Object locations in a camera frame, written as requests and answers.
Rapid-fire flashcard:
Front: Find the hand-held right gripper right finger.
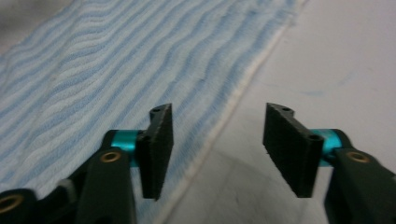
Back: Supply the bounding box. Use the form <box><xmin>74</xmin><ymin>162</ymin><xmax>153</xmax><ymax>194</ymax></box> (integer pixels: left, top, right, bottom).
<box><xmin>262</xmin><ymin>102</ymin><xmax>396</xmax><ymax>224</ymax></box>

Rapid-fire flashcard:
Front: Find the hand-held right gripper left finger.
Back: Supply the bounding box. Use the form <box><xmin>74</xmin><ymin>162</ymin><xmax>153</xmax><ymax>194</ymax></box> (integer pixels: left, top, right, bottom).
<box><xmin>74</xmin><ymin>103</ymin><xmax>175</xmax><ymax>224</ymax></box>

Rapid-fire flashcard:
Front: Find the blue white striped towel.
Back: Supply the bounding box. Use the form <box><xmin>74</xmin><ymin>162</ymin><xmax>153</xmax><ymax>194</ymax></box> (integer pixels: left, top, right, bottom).
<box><xmin>0</xmin><ymin>0</ymin><xmax>308</xmax><ymax>224</ymax></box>

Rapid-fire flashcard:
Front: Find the white foam mat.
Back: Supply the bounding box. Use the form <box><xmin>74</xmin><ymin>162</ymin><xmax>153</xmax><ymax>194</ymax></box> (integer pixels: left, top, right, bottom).
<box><xmin>0</xmin><ymin>0</ymin><xmax>396</xmax><ymax>224</ymax></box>

